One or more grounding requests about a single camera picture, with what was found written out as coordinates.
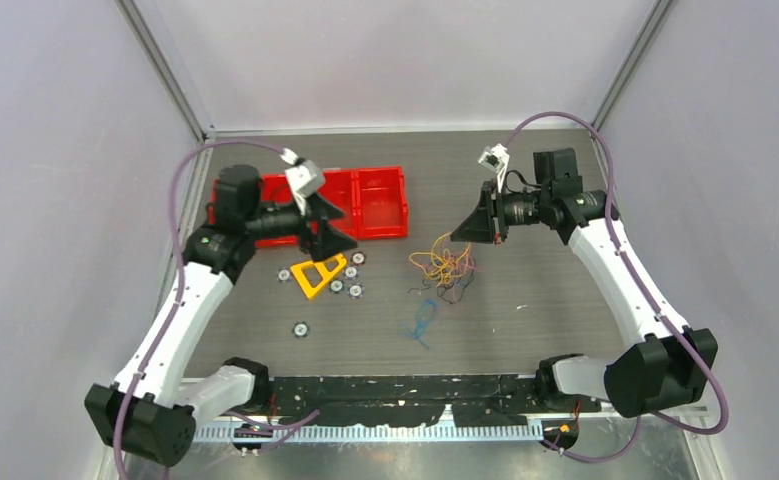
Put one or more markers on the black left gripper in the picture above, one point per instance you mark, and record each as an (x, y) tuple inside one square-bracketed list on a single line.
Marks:
[(325, 240)]

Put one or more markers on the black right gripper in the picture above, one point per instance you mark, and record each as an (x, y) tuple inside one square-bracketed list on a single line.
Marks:
[(478, 227)]

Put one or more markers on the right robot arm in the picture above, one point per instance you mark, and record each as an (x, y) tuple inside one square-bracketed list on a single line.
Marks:
[(665, 358)]

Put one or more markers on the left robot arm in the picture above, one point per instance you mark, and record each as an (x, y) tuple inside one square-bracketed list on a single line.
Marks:
[(145, 411)]

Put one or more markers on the red plastic bin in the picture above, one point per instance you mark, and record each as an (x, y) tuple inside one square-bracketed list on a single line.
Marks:
[(342, 189), (235, 200), (383, 206), (276, 192)]

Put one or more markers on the black 100 poker chip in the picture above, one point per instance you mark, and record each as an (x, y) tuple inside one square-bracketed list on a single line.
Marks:
[(358, 258)]

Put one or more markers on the blue 10 poker chip upper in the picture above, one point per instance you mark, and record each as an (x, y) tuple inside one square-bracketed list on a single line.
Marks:
[(351, 272)]

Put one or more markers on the green 50 poker chip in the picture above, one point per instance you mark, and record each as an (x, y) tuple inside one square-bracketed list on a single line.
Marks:
[(337, 286)]

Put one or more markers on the red plastic bin far right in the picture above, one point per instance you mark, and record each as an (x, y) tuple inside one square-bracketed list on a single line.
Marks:
[(383, 206)]

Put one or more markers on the blue 10 poker chip right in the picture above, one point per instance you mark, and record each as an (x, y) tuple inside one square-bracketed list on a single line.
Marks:
[(355, 291)]

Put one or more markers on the red plastic bin far left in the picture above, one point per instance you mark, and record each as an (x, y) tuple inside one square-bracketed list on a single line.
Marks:
[(235, 200)]

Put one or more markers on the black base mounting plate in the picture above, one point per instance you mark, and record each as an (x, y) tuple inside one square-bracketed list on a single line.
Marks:
[(412, 401)]

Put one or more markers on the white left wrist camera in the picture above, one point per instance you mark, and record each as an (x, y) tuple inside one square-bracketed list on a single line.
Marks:
[(303, 176)]

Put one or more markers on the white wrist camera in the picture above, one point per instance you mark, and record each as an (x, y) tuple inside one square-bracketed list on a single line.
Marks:
[(303, 176), (496, 159)]

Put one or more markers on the yellow plastic triangle frame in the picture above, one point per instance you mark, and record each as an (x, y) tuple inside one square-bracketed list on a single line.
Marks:
[(314, 277)]

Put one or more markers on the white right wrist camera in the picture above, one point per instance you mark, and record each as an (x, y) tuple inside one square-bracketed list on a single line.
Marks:
[(496, 159)]

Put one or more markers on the white slotted cable duct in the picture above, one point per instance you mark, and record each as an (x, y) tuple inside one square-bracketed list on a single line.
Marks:
[(443, 431)]

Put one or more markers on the aluminium frame rail left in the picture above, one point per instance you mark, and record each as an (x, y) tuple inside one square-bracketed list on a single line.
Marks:
[(183, 197)]

